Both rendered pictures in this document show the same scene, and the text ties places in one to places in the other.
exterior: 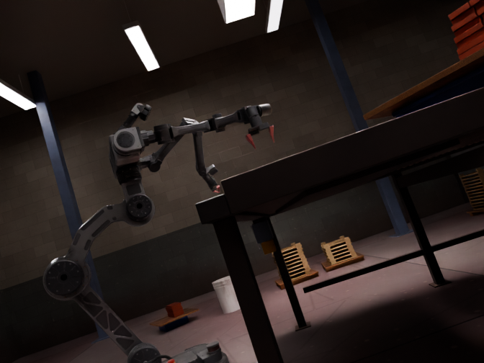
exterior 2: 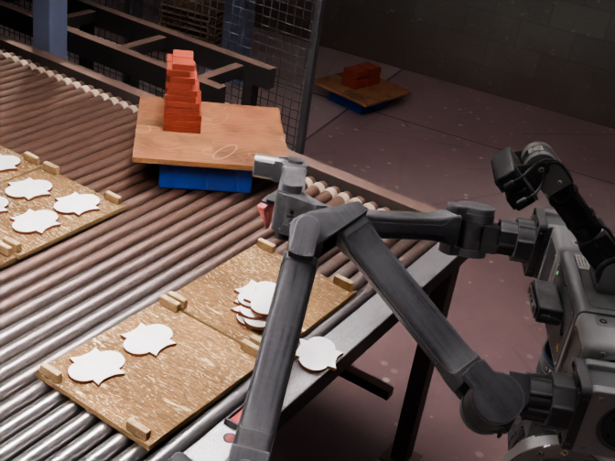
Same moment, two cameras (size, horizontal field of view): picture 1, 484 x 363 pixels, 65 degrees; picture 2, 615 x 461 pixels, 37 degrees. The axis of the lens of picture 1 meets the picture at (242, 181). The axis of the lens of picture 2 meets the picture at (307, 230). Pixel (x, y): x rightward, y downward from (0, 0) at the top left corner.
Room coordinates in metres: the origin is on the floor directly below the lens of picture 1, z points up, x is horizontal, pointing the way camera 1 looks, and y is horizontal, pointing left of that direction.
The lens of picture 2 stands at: (3.61, 0.69, 2.30)
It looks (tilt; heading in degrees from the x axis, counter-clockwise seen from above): 29 degrees down; 204
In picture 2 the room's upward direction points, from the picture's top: 9 degrees clockwise
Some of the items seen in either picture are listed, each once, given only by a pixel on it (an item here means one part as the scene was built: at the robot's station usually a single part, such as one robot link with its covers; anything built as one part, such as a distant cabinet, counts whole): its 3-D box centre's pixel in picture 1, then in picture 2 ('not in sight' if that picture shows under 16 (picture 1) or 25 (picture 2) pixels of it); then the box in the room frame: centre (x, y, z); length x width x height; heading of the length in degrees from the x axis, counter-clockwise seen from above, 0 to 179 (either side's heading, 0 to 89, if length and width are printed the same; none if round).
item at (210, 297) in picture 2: not in sight; (262, 297); (1.78, -0.23, 0.93); 0.41 x 0.35 x 0.02; 174
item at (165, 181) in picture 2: (462, 102); (205, 156); (1.24, -0.78, 0.97); 0.31 x 0.31 x 0.10; 34
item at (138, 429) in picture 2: not in sight; (138, 429); (2.40, -0.16, 0.95); 0.06 x 0.02 x 0.03; 83
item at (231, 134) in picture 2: (473, 76); (210, 133); (1.17, -0.80, 1.03); 0.50 x 0.50 x 0.02; 34
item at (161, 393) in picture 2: not in sight; (155, 367); (2.19, -0.27, 0.93); 0.41 x 0.35 x 0.02; 173
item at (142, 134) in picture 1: (145, 137); (517, 239); (1.97, 0.42, 1.45); 0.09 x 0.08 x 0.12; 22
